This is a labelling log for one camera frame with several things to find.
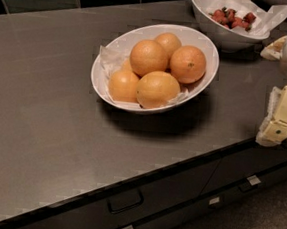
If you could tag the dark right drawer front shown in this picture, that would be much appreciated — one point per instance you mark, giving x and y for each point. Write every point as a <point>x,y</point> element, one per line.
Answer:
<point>244,162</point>

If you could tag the white strawberry bowl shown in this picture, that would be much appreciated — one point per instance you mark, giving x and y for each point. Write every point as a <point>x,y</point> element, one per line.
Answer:
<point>226,38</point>

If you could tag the white paper liner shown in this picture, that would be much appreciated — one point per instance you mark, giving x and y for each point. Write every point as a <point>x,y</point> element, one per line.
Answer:
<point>111,61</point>

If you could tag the small hidden orange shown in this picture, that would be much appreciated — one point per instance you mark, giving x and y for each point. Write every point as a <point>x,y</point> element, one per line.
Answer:
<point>126,66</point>

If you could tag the lower drawer row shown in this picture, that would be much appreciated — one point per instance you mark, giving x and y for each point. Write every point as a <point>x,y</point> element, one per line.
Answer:
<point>179,214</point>

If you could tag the dark left drawer front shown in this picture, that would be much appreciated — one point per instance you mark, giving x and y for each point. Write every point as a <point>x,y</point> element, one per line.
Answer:
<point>167,190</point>

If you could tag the black left drawer handle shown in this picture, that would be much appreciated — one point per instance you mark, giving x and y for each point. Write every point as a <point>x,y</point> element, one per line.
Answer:
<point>126,200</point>

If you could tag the dark drawer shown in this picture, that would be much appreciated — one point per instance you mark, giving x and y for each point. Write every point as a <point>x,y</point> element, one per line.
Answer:
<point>244,162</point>
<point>167,190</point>

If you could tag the red strawberries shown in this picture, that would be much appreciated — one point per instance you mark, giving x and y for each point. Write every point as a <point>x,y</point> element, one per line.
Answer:
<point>229,19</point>

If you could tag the white oval bowl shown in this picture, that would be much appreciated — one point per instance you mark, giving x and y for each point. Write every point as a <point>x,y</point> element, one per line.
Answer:
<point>187,35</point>

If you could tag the white paper in strawberry bowl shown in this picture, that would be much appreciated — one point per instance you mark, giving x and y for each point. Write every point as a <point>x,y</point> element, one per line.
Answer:
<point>272,14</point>

